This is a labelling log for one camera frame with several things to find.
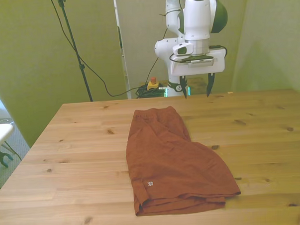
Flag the black tripod stand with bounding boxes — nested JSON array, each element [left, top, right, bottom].
[[56, 0, 94, 104]]

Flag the green stand foot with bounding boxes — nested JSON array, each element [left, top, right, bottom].
[[0, 148, 14, 168]]

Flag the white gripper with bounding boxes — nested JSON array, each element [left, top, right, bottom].
[[169, 47, 227, 101]]

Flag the yellow emergency stop button box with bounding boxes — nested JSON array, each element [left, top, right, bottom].
[[146, 76, 161, 92]]

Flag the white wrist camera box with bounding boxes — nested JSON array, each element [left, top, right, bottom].
[[171, 42, 195, 57]]

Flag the white vertical frame post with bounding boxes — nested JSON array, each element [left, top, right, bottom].
[[113, 0, 132, 100]]

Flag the rust orange shorts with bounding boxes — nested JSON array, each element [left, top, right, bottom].
[[123, 103, 242, 218]]

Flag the thin black cable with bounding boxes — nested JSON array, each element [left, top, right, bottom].
[[49, 0, 150, 100]]

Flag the coiled dark green cable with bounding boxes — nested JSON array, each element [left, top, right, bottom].
[[134, 84, 169, 99]]

